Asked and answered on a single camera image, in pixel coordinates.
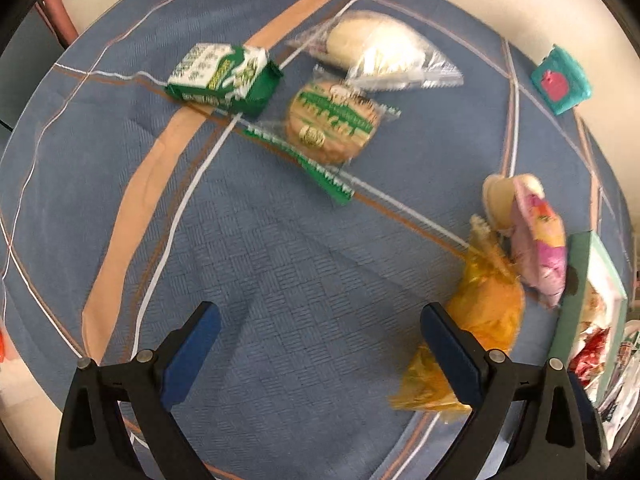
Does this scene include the small red snack packet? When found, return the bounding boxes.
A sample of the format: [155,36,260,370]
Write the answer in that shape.
[568,328,610,387]

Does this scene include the orange yellow snack packet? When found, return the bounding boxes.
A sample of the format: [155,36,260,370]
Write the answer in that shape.
[390,214,525,413]

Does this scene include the pink snack bag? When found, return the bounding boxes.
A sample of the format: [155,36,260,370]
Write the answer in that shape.
[510,174,567,308]

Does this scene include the green white snack box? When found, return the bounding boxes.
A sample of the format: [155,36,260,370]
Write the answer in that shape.
[165,42,283,117]

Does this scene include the green round biscuit packet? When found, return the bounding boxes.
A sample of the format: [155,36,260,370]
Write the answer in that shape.
[243,66,400,204]

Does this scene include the white round pastry packet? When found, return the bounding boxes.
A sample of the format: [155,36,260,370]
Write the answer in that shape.
[288,11,464,91]

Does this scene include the teal rimmed cardboard tray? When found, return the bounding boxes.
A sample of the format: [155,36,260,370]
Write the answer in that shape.
[548,231,628,405]

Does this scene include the blue plaid tablecloth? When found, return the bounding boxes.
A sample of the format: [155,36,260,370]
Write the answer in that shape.
[1,0,634,479]

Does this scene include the cream pastry behind pink bag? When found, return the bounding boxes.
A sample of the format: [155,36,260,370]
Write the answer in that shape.
[482,174,544,233]

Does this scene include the teal gift box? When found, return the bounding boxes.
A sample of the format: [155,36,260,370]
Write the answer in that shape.
[530,44,592,116]

